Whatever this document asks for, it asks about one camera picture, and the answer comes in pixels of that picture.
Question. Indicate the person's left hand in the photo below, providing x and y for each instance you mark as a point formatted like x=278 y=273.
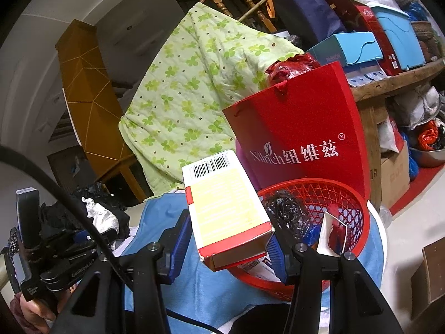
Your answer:
x=36 y=316

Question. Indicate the white blue patterned box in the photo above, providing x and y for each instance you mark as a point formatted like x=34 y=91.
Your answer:
x=368 y=74

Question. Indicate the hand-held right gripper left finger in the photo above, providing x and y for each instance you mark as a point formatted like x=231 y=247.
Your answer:
x=180 y=247

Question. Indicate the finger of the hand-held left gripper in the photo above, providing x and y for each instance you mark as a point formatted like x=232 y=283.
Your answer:
x=90 y=240

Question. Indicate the red gift box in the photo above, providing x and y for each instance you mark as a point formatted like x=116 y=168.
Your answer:
x=368 y=24

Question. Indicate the brown cardboard box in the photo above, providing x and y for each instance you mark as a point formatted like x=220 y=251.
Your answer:
x=394 y=177

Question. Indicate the blue plastic storage bin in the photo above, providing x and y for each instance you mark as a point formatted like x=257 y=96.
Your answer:
x=399 y=34

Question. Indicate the pile of dark clothes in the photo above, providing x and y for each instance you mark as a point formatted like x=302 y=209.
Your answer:
x=55 y=215

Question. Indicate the red floor mat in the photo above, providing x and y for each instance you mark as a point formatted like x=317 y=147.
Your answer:
x=420 y=188

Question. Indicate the crumpled blue plastic bag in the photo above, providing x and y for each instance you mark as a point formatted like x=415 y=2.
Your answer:
x=314 y=235

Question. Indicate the crumpled white paper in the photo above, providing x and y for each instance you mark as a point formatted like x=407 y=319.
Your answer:
x=102 y=215

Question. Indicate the steel basin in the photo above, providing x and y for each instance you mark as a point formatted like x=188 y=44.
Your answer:
x=429 y=158

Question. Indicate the brown wooden board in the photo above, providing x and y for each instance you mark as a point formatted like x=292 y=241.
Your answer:
x=429 y=278

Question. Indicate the red plastic mesh basket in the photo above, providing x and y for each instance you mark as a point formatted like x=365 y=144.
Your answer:
x=313 y=195

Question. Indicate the orange plastic bag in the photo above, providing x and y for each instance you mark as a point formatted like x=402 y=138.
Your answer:
x=427 y=135

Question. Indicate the bamboo pole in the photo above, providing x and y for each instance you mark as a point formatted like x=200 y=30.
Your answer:
x=257 y=7

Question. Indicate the wooden shelf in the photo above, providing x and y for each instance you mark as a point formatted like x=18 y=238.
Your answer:
x=389 y=83

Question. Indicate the green floral quilt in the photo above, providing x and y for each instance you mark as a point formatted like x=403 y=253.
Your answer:
x=187 y=94

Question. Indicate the white folded card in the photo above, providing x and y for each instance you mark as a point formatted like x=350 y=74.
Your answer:
x=326 y=236

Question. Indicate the red paper gift bag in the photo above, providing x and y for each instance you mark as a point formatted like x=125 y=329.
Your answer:
x=299 y=118

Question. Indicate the blue cloth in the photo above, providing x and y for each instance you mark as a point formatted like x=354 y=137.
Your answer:
x=208 y=295

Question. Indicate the light blue cardboard box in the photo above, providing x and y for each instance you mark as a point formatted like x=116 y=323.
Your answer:
x=347 y=48

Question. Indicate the orange wooden cabinet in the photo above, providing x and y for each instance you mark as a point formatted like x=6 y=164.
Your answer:
x=90 y=104

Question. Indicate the grey plastic bags bundle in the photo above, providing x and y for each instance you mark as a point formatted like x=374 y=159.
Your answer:
x=417 y=108

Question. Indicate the red plastic bag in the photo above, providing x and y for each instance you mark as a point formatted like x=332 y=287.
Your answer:
x=292 y=68

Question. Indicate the yellow white carton box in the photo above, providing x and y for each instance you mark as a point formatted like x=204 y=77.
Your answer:
x=222 y=201

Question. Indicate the small white barcode box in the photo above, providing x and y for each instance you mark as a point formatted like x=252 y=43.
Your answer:
x=259 y=265

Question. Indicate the woven basket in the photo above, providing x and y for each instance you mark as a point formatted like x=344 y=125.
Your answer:
x=424 y=38

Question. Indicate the white plastic bag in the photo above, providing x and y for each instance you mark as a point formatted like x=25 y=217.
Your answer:
x=389 y=139

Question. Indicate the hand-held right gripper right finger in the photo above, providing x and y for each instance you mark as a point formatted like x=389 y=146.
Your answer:
x=278 y=261

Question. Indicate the crumpled black plastic bag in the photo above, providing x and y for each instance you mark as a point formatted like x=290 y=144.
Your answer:
x=286 y=212

